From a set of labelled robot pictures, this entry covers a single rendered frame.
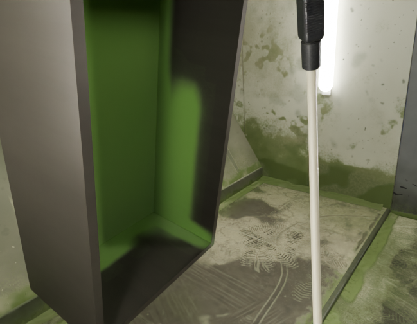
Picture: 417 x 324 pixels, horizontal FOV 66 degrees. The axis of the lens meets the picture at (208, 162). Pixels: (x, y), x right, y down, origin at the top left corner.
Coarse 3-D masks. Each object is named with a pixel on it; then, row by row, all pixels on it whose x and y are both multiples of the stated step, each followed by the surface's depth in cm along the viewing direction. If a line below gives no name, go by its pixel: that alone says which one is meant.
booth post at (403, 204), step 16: (416, 32) 198; (416, 48) 201; (416, 64) 203; (416, 80) 206; (416, 96) 208; (416, 112) 211; (416, 128) 213; (400, 144) 222; (416, 144) 216; (400, 160) 225; (416, 160) 219; (400, 176) 228; (416, 176) 222; (400, 192) 231; (416, 192) 225; (400, 208) 235; (416, 208) 228
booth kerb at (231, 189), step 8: (248, 176) 288; (256, 176) 299; (232, 184) 270; (240, 184) 280; (248, 184) 290; (224, 192) 263; (232, 192) 272; (224, 200) 265; (24, 304) 152; (32, 304) 155; (40, 304) 159; (8, 312) 148; (16, 312) 150; (24, 312) 153; (32, 312) 156; (40, 312) 159; (0, 320) 145; (8, 320) 148; (16, 320) 151; (24, 320) 154
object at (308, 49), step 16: (304, 0) 44; (320, 0) 44; (304, 16) 45; (320, 16) 45; (304, 32) 47; (320, 32) 47; (304, 48) 49; (320, 48) 49; (304, 64) 51; (320, 64) 50
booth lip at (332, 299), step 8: (384, 216) 230; (376, 232) 212; (368, 240) 204; (360, 256) 190; (352, 264) 183; (352, 272) 178; (344, 280) 171; (336, 288) 166; (336, 296) 161; (328, 304) 156; (328, 312) 154
